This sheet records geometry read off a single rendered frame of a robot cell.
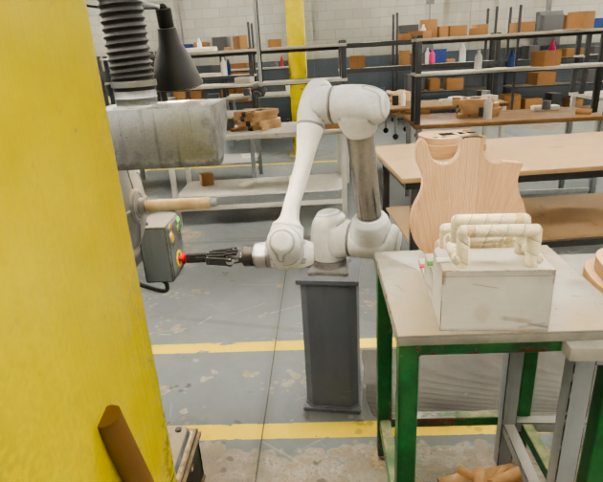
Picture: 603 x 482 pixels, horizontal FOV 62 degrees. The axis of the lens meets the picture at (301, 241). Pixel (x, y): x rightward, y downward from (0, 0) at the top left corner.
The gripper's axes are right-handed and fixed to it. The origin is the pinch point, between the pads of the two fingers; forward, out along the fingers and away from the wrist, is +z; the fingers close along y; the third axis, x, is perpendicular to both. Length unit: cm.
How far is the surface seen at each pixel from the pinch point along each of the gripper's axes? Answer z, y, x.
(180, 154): -12, -43, 44
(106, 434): -27, -129, 38
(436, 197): -80, -10, 21
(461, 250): -79, -45, 18
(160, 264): 10.3, -7.9, 1.4
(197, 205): -10.4, -28.5, 27.5
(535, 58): -245, 335, 46
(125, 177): 8.0, -28.9, 36.3
